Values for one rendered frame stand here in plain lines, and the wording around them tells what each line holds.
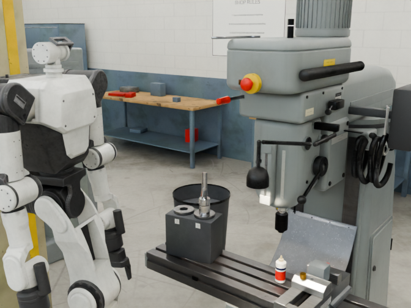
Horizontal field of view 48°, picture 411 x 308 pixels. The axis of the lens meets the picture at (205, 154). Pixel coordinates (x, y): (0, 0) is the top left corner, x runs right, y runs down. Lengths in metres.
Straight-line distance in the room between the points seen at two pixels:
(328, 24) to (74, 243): 1.15
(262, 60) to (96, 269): 0.89
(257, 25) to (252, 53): 5.19
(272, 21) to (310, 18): 4.75
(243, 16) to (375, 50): 1.91
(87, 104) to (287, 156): 0.69
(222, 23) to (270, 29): 0.80
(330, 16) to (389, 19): 4.16
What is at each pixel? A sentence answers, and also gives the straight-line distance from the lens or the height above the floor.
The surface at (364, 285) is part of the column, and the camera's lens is 2.20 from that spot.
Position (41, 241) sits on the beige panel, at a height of 0.62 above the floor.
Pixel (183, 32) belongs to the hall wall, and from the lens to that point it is 7.40.
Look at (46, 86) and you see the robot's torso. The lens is 1.47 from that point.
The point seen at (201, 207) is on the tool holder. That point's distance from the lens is 1.94.
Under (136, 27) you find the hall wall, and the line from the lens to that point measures 8.11.
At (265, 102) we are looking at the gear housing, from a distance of 1.52.
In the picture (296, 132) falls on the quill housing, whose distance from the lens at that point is 1.54.
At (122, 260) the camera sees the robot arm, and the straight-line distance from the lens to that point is 1.91.
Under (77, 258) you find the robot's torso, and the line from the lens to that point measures 1.68.
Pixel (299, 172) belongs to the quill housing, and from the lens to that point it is 1.58.
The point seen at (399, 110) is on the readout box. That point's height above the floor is 1.65.
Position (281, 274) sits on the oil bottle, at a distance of 1.86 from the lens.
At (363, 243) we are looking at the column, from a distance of 2.09.
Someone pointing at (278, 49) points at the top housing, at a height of 1.86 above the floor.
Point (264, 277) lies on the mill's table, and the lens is 1.91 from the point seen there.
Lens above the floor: 1.92
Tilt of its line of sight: 15 degrees down
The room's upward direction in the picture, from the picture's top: straight up
